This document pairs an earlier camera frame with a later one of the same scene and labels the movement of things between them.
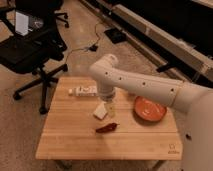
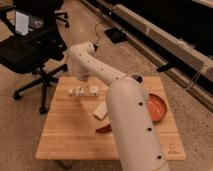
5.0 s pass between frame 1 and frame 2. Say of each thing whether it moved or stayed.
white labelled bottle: stayed
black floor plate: stayed
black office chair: stayed
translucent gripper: moved
